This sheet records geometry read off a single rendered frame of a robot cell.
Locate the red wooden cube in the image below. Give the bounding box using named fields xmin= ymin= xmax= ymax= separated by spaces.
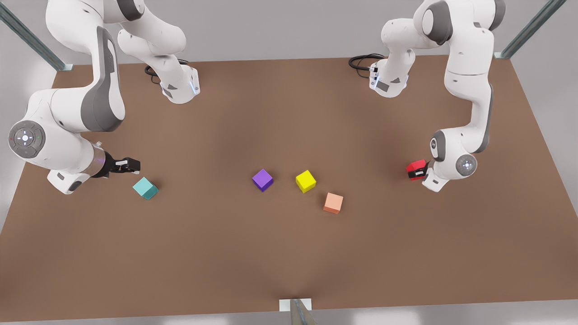
xmin=406 ymin=159 xmax=428 ymax=181

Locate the teal blue wooden cube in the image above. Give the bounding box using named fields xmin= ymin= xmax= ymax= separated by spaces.
xmin=132 ymin=176 xmax=159 ymax=200

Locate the salmon orange wooden cube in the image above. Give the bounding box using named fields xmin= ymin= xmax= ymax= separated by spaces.
xmin=323 ymin=192 xmax=344 ymax=214

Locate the yellow wooden cube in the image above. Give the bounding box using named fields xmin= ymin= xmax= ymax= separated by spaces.
xmin=295 ymin=170 xmax=317 ymax=194

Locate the purple wooden cube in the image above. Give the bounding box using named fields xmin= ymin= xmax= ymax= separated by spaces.
xmin=252 ymin=168 xmax=274 ymax=192

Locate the black cable loop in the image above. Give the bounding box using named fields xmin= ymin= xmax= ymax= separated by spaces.
xmin=144 ymin=59 xmax=189 ymax=85
xmin=349 ymin=53 xmax=386 ymax=72

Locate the silver frame post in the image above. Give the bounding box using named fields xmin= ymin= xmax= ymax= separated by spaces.
xmin=0 ymin=4 xmax=73 ymax=72
xmin=494 ymin=0 xmax=567 ymax=60
xmin=279 ymin=298 xmax=317 ymax=325

